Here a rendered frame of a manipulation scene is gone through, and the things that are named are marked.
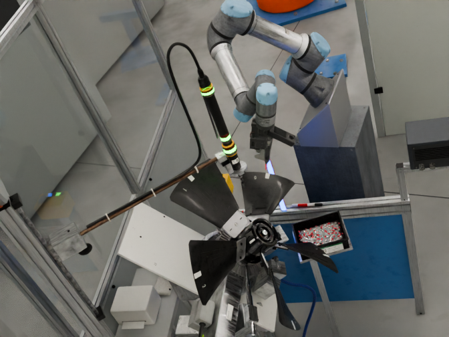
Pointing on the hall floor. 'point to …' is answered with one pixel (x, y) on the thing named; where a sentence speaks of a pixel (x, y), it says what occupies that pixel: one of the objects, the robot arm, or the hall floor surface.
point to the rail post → (413, 262)
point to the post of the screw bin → (325, 297)
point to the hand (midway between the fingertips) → (268, 161)
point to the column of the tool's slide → (51, 272)
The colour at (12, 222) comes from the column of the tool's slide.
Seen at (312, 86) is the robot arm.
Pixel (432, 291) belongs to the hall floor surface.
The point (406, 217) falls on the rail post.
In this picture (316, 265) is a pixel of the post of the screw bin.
